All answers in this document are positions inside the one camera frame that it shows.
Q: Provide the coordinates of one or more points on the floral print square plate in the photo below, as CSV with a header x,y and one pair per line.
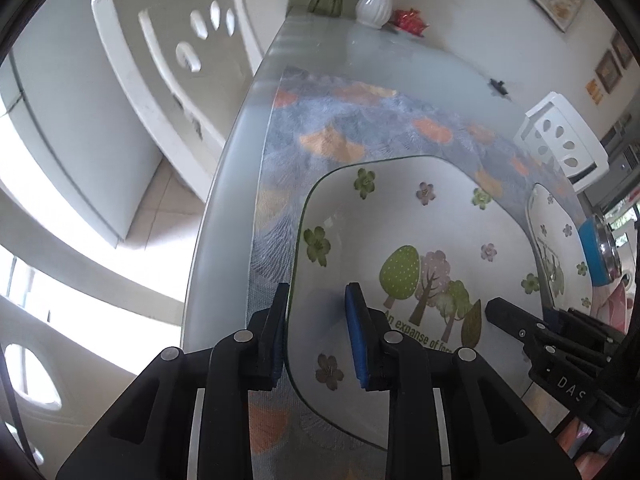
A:
x,y
400,220
552,230

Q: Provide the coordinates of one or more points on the grey ginkgo pattern tablecloth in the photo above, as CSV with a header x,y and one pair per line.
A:
x,y
350,120

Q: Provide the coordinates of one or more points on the small black lidded pot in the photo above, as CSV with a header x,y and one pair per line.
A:
x,y
497,86

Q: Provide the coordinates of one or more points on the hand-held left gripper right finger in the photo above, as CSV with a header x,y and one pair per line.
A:
x,y
356,345

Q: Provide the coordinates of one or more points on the white ribbed vase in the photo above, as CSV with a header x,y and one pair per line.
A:
x,y
375,2

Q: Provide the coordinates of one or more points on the red lidded teacup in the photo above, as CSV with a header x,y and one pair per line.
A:
x,y
407,19

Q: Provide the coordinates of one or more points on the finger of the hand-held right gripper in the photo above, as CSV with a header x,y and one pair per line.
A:
x,y
580,322
505,316

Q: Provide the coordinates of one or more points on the white refrigerator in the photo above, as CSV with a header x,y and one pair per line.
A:
x,y
75,160

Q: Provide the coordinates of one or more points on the small dark framed picture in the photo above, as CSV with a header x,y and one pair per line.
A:
x,y
622,49
607,71

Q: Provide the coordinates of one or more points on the blue steel-lined bowl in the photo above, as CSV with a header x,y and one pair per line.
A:
x,y
592,250

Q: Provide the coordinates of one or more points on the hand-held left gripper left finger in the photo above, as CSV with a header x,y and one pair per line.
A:
x,y
272,345

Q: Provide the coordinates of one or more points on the white cutout dining chair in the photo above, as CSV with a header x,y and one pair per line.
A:
x,y
150,85
580,135
100,340

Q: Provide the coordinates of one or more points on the pink bowl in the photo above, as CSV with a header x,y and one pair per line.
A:
x,y
617,305

